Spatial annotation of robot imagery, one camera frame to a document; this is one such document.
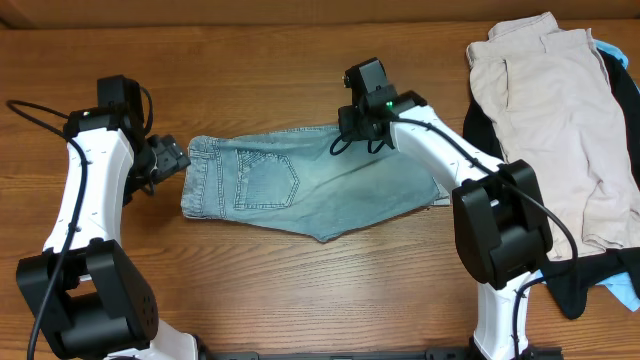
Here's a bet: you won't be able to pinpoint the light blue denim shorts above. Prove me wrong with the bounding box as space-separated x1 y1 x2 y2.
181 126 449 242

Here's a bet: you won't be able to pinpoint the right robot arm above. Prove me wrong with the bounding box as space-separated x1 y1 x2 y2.
338 58 562 359

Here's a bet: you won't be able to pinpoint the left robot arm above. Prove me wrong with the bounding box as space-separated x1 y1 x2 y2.
16 75 208 359

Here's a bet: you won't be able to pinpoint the beige shorts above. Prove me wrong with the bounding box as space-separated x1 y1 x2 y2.
466 12 639 260

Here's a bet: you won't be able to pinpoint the black garment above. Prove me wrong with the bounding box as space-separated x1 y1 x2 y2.
463 50 639 319

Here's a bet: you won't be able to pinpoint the light blue garment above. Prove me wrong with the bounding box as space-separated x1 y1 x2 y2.
595 40 639 312

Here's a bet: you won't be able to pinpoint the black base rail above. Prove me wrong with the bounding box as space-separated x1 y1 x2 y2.
199 345 565 360

